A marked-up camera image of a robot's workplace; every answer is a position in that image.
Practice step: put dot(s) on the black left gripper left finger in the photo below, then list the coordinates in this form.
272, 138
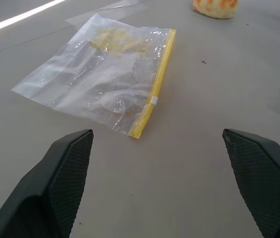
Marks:
45, 188

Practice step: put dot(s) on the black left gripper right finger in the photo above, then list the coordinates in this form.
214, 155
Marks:
266, 178

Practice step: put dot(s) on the clear zip bag yellow zipper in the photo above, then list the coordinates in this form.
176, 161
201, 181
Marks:
92, 74

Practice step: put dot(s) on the round golden bread bun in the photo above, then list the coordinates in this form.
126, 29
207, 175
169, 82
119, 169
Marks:
215, 8

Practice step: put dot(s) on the small dark screw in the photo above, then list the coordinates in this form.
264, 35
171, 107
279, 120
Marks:
203, 62

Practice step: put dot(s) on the clear tape strip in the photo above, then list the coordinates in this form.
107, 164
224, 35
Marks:
80, 18
120, 5

